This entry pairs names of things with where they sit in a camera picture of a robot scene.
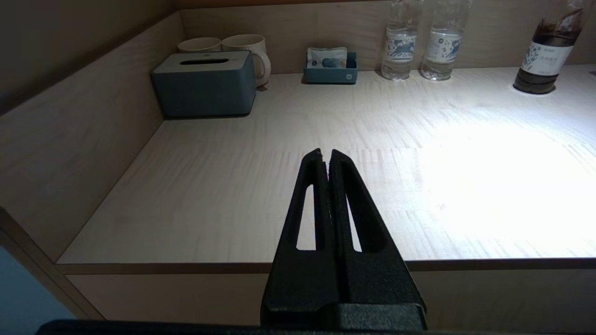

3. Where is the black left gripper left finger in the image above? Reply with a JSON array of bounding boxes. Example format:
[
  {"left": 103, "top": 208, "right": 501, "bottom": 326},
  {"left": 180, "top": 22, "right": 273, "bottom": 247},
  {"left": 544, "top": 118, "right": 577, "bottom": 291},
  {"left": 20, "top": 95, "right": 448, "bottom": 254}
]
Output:
[{"left": 261, "top": 148, "right": 335, "bottom": 326}]

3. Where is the grey tissue box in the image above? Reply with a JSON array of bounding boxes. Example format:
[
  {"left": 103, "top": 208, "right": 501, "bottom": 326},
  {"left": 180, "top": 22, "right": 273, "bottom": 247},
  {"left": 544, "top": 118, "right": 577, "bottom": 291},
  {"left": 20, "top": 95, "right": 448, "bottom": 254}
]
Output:
[{"left": 151, "top": 50, "right": 257, "bottom": 118}]

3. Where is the bottle with dark tea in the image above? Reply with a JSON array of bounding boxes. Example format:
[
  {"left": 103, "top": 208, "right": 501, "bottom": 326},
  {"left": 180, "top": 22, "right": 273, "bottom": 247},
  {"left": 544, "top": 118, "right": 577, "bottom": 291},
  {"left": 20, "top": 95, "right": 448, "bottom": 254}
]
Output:
[{"left": 513, "top": 0, "right": 585, "bottom": 95}]

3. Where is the clear water bottle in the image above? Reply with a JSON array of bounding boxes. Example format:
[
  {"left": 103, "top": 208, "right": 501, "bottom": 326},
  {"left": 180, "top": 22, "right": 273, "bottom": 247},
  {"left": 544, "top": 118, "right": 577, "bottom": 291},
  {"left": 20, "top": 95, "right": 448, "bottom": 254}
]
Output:
[
  {"left": 381, "top": 0, "right": 422, "bottom": 81},
  {"left": 421, "top": 0, "right": 472, "bottom": 81}
]

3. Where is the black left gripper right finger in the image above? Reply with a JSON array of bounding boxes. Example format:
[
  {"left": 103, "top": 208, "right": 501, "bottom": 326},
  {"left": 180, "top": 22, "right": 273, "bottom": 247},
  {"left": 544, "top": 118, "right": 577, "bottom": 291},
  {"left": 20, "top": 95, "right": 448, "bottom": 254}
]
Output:
[{"left": 328, "top": 149, "right": 427, "bottom": 328}]

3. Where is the white tea bag packet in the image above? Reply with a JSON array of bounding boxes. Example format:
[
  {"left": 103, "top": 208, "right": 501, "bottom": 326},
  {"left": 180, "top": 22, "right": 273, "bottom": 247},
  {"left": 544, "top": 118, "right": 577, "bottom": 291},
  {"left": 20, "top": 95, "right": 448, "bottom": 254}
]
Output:
[{"left": 306, "top": 47, "right": 348, "bottom": 70}]

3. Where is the white ceramic mug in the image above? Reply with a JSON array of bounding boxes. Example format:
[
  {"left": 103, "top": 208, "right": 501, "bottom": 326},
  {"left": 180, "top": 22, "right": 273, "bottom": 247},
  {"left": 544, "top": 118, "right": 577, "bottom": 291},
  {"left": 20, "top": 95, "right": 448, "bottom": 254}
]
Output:
[
  {"left": 222, "top": 34, "right": 272, "bottom": 88},
  {"left": 177, "top": 37, "right": 223, "bottom": 53}
]

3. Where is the small blue tray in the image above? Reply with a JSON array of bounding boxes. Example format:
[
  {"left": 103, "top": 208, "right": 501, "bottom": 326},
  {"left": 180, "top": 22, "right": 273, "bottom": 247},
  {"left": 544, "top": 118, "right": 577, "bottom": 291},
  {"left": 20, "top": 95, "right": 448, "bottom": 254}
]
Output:
[{"left": 303, "top": 52, "right": 359, "bottom": 85}]

